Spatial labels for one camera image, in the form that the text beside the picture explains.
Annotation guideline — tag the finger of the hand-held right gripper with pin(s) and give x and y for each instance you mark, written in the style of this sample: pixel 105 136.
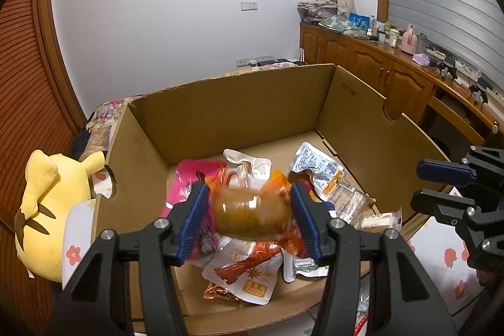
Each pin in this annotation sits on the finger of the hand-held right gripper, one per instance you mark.
pixel 445 171
pixel 437 206

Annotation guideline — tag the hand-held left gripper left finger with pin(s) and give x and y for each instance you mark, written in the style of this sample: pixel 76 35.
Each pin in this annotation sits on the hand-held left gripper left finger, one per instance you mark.
pixel 193 225

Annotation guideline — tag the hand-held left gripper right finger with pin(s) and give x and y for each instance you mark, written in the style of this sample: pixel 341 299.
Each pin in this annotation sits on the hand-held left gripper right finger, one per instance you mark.
pixel 307 225

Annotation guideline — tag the pink snack packet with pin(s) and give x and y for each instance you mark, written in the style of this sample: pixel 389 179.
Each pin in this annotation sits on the pink snack packet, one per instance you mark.
pixel 185 174

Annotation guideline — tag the orange packet with brown snack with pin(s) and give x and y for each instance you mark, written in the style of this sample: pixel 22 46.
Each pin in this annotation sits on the orange packet with brown snack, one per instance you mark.
pixel 248 214

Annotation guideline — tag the small clear-wrapped white bar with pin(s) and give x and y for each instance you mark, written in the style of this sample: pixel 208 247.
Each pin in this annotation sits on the small clear-wrapped white bar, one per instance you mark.
pixel 380 218

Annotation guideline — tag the silver printed snack packet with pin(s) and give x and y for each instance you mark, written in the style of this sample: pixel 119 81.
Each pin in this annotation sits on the silver printed snack packet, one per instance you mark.
pixel 315 162

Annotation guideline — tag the white chicken foot snack packet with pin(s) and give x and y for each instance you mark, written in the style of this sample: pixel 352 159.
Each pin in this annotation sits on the white chicken foot snack packet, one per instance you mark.
pixel 240 273

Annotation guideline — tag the brown cardboard box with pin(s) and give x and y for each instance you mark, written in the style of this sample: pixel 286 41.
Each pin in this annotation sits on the brown cardboard box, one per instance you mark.
pixel 236 111

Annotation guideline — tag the white packet with barcode label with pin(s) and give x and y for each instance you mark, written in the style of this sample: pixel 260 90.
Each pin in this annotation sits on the white packet with barcode label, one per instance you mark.
pixel 303 266

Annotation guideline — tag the clear-wrapped pale pastry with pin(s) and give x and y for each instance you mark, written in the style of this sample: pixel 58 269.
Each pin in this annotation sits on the clear-wrapped pale pastry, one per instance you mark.
pixel 348 202

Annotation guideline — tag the white strawberry print blanket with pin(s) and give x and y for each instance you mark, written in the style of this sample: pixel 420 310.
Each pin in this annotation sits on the white strawberry print blanket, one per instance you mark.
pixel 445 261

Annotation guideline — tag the black gadget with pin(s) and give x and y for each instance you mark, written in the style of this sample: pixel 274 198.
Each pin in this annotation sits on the black gadget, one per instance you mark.
pixel 480 90
pixel 447 67

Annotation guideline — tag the purple cloth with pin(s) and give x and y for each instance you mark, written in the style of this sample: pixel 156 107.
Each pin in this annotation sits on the purple cloth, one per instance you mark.
pixel 420 59

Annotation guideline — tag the green bottle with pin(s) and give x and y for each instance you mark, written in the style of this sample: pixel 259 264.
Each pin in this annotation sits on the green bottle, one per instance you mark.
pixel 422 42

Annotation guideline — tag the pink thermos bottle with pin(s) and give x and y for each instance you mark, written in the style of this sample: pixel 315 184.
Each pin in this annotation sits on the pink thermos bottle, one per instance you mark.
pixel 409 40

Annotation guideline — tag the wooden cabinet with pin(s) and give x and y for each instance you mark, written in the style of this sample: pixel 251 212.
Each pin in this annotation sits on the wooden cabinet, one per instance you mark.
pixel 366 60

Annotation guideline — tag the white jar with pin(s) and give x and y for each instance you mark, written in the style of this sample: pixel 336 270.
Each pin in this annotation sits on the white jar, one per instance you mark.
pixel 393 39

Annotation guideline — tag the yellow plush toy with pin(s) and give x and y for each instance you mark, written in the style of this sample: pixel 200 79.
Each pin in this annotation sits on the yellow plush toy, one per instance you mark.
pixel 43 202

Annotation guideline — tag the blue box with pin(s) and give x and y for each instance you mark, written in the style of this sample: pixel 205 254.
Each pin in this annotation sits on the blue box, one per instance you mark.
pixel 360 20

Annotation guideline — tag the floral cloth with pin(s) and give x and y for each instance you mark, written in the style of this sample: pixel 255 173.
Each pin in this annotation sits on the floral cloth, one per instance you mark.
pixel 334 24

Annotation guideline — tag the wooden slatted wardrobe door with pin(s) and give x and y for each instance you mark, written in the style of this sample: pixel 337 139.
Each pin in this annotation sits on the wooden slatted wardrobe door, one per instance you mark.
pixel 27 103

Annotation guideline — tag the stack of magazines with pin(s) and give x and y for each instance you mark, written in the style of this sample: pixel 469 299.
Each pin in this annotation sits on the stack of magazines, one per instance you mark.
pixel 317 10

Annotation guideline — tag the white wall socket strip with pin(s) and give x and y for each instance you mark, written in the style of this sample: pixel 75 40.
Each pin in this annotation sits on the white wall socket strip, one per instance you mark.
pixel 254 60

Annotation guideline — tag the white wall switch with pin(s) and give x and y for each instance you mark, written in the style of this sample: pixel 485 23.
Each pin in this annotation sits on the white wall switch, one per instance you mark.
pixel 249 5

